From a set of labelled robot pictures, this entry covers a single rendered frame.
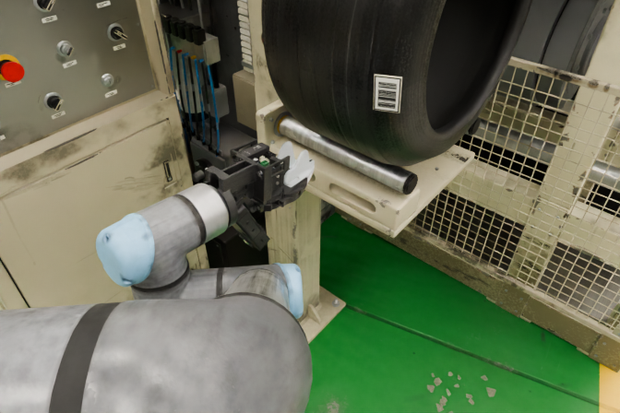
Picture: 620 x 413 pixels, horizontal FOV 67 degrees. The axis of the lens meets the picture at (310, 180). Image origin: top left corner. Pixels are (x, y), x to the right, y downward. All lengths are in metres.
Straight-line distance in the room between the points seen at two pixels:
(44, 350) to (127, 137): 1.02
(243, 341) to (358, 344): 1.51
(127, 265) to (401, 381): 1.27
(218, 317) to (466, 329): 1.64
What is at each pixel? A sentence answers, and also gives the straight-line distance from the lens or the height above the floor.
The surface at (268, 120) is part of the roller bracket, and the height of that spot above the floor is 0.93.
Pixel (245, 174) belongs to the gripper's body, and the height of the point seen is 1.08.
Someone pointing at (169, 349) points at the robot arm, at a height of 1.28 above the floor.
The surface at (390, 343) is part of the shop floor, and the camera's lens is 1.78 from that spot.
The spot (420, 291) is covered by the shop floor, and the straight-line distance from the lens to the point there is 1.93.
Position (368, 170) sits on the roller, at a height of 0.91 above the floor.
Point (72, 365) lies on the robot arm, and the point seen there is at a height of 1.29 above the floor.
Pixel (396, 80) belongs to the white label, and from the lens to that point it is 0.69.
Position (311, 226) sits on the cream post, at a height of 0.46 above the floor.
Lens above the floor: 1.48
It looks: 39 degrees down
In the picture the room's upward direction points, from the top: straight up
